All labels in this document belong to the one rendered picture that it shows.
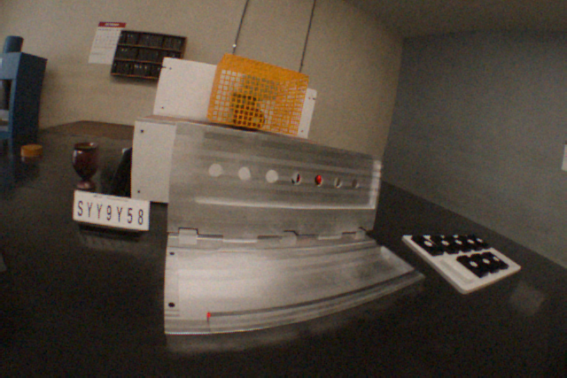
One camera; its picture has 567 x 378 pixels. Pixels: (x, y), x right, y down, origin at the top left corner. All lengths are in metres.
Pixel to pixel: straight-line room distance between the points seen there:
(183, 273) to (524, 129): 2.54
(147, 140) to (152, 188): 0.11
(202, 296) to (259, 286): 0.08
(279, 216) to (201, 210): 0.14
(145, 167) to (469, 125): 2.63
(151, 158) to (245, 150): 0.24
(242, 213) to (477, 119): 2.49
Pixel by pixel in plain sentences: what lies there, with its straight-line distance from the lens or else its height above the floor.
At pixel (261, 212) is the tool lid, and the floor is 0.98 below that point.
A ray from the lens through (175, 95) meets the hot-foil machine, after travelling 0.75.
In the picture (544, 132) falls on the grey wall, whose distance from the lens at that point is 2.50.
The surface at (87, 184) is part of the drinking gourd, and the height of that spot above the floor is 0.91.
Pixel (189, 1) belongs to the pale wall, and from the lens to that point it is 2.33.
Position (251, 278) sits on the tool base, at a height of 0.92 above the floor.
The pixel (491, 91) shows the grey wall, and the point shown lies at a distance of 2.68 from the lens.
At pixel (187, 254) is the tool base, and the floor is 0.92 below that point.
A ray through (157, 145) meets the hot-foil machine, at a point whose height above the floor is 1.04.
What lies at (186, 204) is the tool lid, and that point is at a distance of 0.37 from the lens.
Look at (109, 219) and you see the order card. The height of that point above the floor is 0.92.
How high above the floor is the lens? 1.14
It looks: 11 degrees down
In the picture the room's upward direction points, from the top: 12 degrees clockwise
